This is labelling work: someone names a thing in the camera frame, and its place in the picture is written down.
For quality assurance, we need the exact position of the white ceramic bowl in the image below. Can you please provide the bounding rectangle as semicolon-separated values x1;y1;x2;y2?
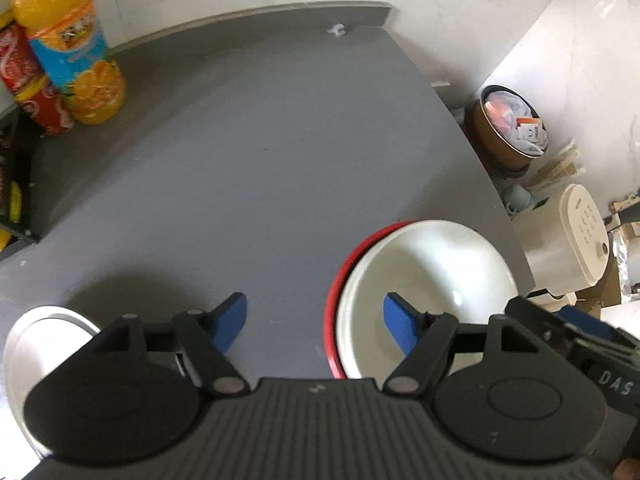
336;220;518;384

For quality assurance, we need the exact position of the red rimmed bowl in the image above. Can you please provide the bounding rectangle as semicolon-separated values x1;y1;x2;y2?
322;221;410;379

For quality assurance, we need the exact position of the white sweet print plate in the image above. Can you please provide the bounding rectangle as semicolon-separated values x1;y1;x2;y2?
2;306;101;460

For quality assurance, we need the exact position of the white rice cooker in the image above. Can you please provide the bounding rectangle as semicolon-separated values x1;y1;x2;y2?
512;183;610;297

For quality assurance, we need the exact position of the brown trash bin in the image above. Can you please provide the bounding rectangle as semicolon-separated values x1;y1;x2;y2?
464;84;549;178

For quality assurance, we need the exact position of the black metal shelf rack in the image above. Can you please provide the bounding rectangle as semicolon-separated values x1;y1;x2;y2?
1;106;41;260

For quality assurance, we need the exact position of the red cola can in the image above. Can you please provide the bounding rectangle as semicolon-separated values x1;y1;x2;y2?
1;11;75;136

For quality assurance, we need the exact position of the small white clip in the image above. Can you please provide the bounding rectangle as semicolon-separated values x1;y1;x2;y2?
326;23;347;38

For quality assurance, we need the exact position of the orange juice bottle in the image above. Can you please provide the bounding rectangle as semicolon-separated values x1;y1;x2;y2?
10;0;126;126

